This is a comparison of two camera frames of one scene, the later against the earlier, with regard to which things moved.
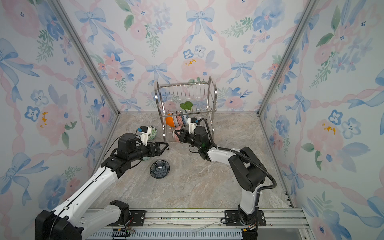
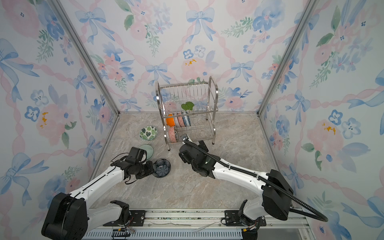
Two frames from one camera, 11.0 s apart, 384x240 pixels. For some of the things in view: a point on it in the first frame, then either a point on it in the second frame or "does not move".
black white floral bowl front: [179, 123] -> [172, 134]
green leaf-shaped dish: [187, 105] does not move
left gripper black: [159, 152] -> [150, 170]
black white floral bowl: [180, 120] does not move
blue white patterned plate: [185, 120] does not move
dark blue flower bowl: [159, 169] does not move
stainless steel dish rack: [177, 102] does not move
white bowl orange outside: [169, 120] does not move
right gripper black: [184, 138] -> [202, 145]
